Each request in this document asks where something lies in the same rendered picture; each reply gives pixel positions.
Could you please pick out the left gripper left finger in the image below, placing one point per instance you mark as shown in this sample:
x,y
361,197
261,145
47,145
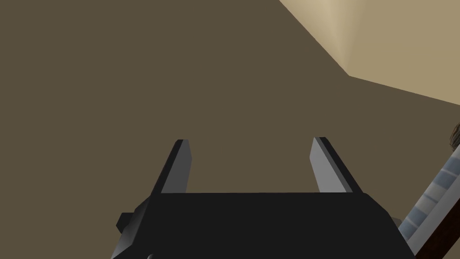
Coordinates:
x,y
174,169

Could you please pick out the grey tiled counter with brown base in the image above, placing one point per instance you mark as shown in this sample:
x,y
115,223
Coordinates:
x,y
431,208

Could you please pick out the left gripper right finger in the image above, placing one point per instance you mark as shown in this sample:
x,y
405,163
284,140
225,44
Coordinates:
x,y
330,169

